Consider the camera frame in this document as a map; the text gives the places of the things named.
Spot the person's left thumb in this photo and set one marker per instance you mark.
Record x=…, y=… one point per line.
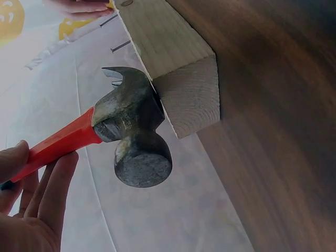
x=14, y=160

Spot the person's right fingers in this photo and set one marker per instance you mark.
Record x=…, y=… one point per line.
x=89, y=11

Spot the person's right hand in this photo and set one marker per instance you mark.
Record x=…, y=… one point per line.
x=84, y=8

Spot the person's left hand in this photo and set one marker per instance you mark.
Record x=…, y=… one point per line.
x=31, y=233

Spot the pale wooden block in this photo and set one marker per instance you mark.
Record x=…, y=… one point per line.
x=170, y=44

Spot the person's left fingers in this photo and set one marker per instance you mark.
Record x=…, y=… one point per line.
x=56, y=186

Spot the steel nail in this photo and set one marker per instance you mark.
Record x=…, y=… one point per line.
x=120, y=46
x=109, y=20

